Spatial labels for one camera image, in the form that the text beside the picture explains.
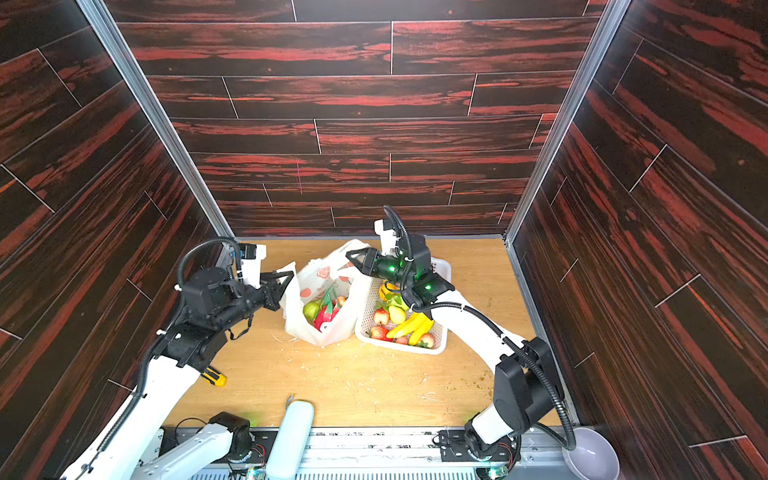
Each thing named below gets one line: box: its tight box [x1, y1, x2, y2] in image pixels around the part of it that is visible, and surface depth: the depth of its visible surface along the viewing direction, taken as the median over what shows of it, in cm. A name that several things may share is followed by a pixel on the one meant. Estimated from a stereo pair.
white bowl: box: [562, 427, 621, 480], surface depth 69 cm
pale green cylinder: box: [265, 400, 315, 480], surface depth 73 cm
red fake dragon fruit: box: [314, 292, 341, 333], surface depth 91 cm
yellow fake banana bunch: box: [386, 312, 435, 346], surface depth 92 cm
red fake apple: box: [373, 307, 390, 326], surface depth 95 cm
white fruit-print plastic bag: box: [282, 239, 368, 347], surface depth 76 cm
